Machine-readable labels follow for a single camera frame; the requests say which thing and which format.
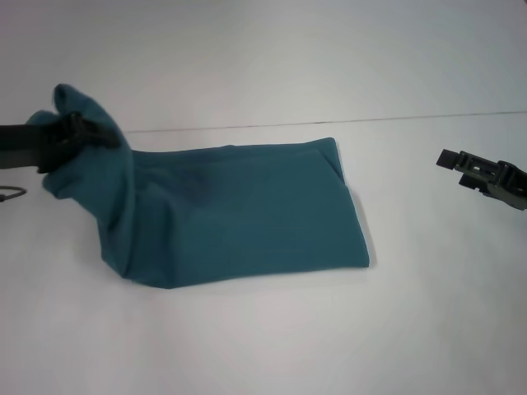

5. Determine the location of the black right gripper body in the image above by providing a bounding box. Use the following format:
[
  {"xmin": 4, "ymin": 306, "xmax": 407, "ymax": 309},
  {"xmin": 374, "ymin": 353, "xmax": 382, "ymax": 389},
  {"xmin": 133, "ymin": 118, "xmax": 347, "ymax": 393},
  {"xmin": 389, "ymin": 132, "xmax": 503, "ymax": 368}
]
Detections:
[{"xmin": 487, "ymin": 160, "xmax": 527, "ymax": 213}]

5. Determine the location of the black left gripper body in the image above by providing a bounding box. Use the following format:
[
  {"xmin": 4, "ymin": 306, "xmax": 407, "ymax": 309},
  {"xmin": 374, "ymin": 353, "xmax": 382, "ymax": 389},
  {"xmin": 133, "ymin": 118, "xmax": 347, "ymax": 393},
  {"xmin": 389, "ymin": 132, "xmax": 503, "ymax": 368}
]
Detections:
[{"xmin": 0, "ymin": 113, "xmax": 83, "ymax": 174}]

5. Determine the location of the teal blue FREE t-shirt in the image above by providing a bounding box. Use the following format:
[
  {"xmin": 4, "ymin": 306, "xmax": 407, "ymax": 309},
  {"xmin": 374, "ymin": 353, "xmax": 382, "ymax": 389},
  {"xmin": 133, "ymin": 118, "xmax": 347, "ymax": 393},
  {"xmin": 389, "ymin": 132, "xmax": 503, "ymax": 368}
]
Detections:
[{"xmin": 25, "ymin": 82, "xmax": 374, "ymax": 290}]

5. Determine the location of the dark left gripper cable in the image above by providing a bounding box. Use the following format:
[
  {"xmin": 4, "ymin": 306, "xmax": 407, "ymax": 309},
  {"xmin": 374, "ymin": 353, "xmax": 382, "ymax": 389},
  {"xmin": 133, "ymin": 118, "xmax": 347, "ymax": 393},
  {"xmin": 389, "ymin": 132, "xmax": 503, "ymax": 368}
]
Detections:
[{"xmin": 0, "ymin": 185, "xmax": 26, "ymax": 203}]

